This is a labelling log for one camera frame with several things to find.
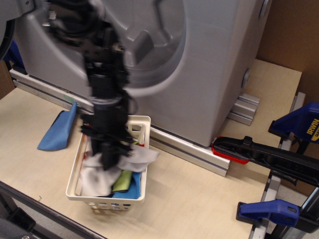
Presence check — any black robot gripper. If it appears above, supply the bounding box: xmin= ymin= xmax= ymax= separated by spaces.
xmin=81 ymin=101 xmax=131 ymax=170

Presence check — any grey cloth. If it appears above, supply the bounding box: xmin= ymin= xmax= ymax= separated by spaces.
xmin=82 ymin=146 xmax=159 ymax=197

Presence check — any white plastic laundry basket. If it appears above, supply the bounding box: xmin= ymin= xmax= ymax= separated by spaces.
xmin=66 ymin=116 xmax=158 ymax=211

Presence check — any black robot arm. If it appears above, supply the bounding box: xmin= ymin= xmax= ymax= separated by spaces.
xmin=47 ymin=0 xmax=132 ymax=170

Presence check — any grey toy washing machine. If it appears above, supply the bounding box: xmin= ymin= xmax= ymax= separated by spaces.
xmin=12 ymin=0 xmax=272 ymax=147

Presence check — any washing machine door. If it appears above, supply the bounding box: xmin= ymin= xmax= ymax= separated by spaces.
xmin=0 ymin=0 xmax=35 ymax=60

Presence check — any red cloth with black trim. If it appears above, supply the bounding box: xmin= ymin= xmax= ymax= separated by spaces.
xmin=83 ymin=134 xmax=145 ymax=158

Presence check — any green cloth with black trim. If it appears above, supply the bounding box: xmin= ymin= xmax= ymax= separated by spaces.
xmin=111 ymin=156 xmax=141 ymax=199

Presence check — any blue cloth on table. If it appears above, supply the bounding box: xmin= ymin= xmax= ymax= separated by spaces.
xmin=37 ymin=103 xmax=77 ymax=151

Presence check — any blue cloth in basket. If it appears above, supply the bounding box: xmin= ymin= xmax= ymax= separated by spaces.
xmin=97 ymin=171 xmax=142 ymax=200

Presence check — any short aluminium extrusion block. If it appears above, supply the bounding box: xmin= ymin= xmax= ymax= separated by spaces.
xmin=227 ymin=93 xmax=261 ymax=125

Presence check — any blue clamp lower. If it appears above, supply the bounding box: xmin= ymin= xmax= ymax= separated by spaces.
xmin=235 ymin=199 xmax=319 ymax=234

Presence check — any blue Irwin clamp upper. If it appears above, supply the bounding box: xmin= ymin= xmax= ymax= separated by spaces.
xmin=268 ymin=102 xmax=319 ymax=144

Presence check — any brown cardboard panel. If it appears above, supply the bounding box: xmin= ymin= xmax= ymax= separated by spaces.
xmin=255 ymin=0 xmax=319 ymax=197

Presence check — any long aluminium extrusion rail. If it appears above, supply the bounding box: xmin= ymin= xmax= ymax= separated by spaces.
xmin=9 ymin=69 xmax=230 ymax=177

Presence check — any black metal table frame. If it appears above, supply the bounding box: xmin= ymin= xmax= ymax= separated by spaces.
xmin=0 ymin=182 xmax=104 ymax=239

